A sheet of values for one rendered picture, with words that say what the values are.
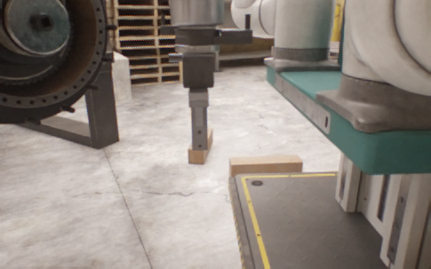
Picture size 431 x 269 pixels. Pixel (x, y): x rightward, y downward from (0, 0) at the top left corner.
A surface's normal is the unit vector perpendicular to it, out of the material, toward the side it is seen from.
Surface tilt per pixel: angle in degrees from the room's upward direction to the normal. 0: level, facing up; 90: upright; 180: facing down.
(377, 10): 100
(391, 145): 90
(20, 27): 90
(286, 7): 89
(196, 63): 90
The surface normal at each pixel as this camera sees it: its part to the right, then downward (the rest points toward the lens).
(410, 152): 0.05, 0.32
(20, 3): 0.79, 0.19
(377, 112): -0.15, -0.84
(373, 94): -0.75, 0.13
